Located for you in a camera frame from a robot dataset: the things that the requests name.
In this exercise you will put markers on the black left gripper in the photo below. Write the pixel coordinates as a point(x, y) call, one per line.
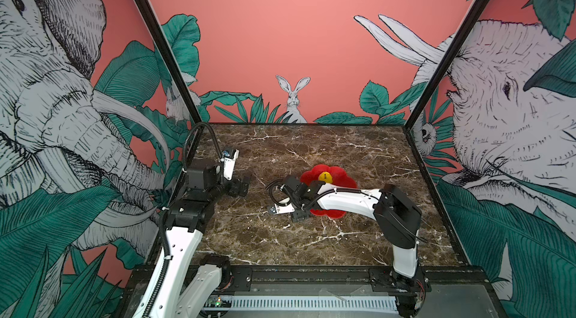
point(235, 190)

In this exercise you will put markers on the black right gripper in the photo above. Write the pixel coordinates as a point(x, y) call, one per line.
point(298, 216)

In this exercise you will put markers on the yellow fake apple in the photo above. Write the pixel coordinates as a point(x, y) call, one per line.
point(325, 177)

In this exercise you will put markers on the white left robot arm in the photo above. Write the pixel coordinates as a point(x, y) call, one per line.
point(181, 232)

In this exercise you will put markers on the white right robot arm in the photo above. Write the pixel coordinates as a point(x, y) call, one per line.
point(397, 216)

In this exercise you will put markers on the red flower-shaped fruit bowl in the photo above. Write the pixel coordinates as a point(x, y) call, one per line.
point(333, 175)

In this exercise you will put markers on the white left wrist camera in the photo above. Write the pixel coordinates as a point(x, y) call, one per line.
point(228, 160)

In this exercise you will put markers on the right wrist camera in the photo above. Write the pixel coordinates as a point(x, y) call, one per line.
point(279, 209)

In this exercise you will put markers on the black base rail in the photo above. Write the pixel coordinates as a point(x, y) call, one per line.
point(379, 278)

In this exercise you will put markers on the white slotted cable duct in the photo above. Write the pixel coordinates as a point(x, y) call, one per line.
point(371, 304)

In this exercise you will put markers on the black right corner post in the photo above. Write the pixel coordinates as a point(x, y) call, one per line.
point(465, 28)

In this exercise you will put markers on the black corner post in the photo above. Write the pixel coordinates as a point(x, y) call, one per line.
point(160, 40)
point(465, 28)

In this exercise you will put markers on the black left corner post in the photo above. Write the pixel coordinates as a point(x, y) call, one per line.
point(160, 40)

